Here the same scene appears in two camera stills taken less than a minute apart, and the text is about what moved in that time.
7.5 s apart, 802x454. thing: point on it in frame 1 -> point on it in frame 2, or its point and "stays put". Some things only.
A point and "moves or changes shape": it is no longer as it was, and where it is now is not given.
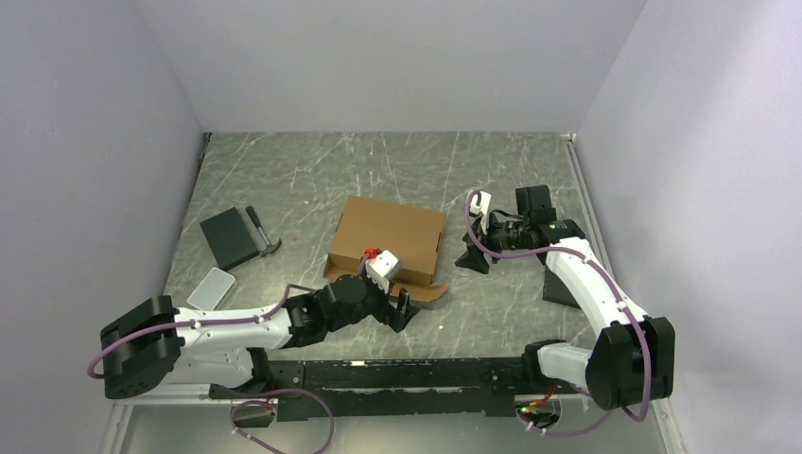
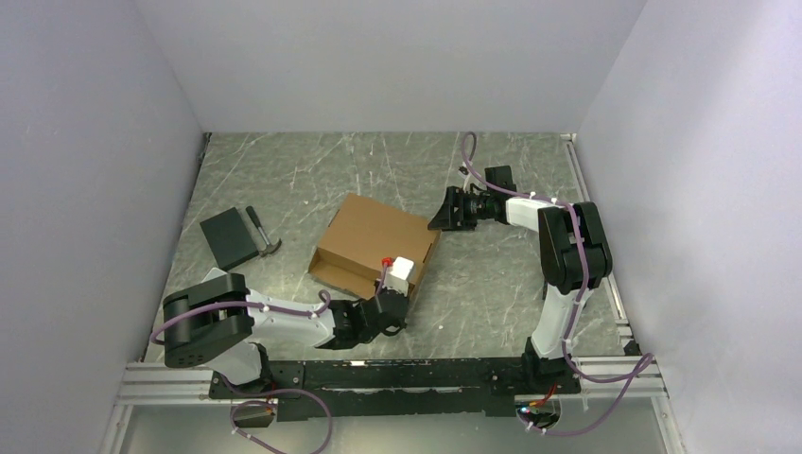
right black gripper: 474,257 -> 446,219
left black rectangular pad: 229,239 stays put
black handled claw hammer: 270,247 stays put
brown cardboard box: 411,234 moves or changes shape
